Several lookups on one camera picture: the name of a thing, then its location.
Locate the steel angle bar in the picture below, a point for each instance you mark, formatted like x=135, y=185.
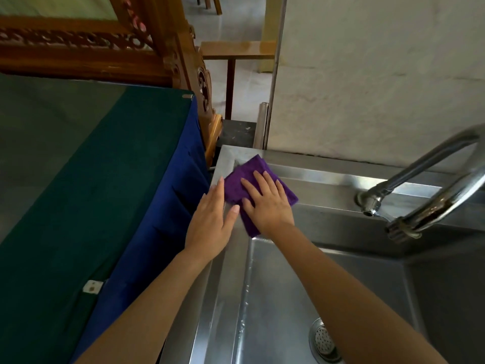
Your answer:
x=261, y=125

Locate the wooden chair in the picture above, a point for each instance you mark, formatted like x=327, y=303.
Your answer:
x=216, y=3

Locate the metal wall corner trim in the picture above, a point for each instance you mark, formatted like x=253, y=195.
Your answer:
x=276, y=71

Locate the wooden bench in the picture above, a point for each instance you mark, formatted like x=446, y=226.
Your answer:
x=238, y=49

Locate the chrome gooseneck faucet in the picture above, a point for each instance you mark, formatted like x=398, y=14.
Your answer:
x=435, y=208

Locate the metal drain strainer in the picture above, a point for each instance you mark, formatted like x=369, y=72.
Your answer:
x=324, y=343

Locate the person's right hand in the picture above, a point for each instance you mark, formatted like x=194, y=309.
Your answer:
x=271, y=208

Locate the stainless steel sink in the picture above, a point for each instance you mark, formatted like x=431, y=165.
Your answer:
x=265, y=291

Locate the person's right forearm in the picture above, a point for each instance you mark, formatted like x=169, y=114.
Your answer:
x=341, y=299

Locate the green table cloth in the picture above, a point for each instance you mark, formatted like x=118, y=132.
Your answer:
x=75, y=185

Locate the carved wooden furniture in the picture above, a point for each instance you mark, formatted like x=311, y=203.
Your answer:
x=94, y=60

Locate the person's left hand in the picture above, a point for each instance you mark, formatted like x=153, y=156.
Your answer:
x=210, y=223

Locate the purple cleaning cloth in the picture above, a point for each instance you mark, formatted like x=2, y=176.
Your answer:
x=242, y=174

